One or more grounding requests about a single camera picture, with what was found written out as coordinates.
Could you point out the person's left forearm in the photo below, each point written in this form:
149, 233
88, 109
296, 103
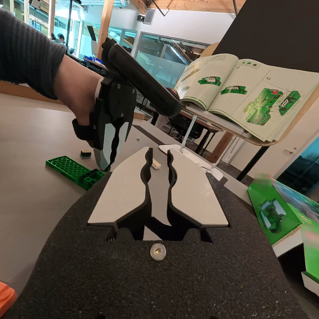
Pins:
25, 49

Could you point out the black office chair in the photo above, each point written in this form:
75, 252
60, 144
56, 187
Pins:
187, 128

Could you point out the tan brick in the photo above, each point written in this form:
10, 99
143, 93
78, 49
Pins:
155, 164

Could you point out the green toy box with picture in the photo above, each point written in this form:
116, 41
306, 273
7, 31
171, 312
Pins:
309, 236

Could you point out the small dark brick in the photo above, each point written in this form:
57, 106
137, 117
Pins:
85, 153

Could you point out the grey desk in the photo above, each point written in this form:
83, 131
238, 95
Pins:
37, 124

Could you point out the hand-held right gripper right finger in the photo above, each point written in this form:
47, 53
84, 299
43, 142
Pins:
196, 194

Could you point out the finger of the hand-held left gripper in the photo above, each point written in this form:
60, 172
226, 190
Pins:
124, 134
107, 139

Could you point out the large green toy box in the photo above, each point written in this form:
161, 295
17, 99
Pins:
271, 211

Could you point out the white book stand base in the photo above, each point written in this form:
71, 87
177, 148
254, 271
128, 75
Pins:
192, 157

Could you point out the black table leg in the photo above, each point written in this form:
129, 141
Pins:
253, 163

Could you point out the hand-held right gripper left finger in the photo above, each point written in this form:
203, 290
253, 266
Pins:
122, 189

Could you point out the wooden ceiling post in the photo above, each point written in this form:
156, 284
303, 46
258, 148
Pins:
106, 27

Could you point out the orange brick separator tool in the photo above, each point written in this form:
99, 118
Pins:
6, 295

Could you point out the black board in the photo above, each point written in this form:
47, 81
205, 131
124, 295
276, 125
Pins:
274, 32

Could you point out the green studded brick plate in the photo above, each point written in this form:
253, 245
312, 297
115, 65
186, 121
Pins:
69, 168

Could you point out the person's left hand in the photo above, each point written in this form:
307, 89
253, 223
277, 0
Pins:
77, 89

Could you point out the grey air vent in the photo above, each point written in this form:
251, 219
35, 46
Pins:
149, 16

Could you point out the clear book stand leg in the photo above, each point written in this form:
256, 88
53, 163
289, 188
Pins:
187, 134

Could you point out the open brick instruction booklet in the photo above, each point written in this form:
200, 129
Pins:
249, 94

